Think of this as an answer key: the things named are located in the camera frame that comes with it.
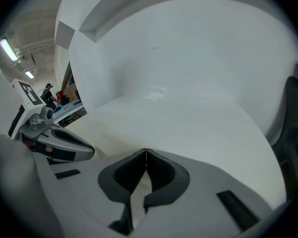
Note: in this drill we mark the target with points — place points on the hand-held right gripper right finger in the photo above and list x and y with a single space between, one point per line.
203 182

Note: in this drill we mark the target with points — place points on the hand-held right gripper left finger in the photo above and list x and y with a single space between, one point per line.
84 182

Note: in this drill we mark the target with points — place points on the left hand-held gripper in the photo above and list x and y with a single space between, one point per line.
37 123

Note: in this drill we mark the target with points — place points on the grey background table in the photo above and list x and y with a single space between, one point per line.
69 108

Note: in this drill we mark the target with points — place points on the black bag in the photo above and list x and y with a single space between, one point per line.
64 100

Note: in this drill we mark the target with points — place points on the red box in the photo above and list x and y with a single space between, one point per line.
59 94

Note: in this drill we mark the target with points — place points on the short ceiling light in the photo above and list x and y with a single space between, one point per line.
29 74

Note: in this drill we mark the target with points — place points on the crumpled white tissue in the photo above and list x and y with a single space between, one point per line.
156 93

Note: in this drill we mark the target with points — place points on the black office chair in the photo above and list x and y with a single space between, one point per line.
291 133

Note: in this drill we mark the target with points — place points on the long ceiling light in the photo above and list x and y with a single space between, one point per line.
8 49

